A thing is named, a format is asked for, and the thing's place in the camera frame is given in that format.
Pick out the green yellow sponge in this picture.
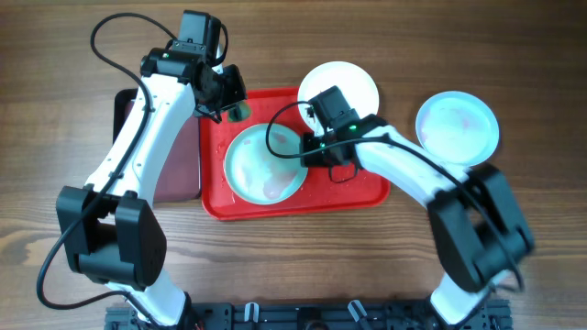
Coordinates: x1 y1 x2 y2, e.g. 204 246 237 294
227 102 252 123

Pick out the white plate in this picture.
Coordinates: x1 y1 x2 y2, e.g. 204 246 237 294
297 61 380 126

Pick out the light blue plate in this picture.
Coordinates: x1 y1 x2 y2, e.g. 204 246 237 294
224 124 308 205
415 91 500 167

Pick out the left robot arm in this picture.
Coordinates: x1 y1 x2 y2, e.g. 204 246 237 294
56 49 247 329

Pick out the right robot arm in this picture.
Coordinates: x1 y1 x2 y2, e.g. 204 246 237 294
299 115 535 328

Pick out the red plastic tray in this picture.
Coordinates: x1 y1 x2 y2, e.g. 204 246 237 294
200 87 391 221

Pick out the black tray with water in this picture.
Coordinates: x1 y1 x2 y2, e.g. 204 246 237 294
112 89 202 203

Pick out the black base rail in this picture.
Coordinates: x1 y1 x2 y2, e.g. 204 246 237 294
104 300 514 330

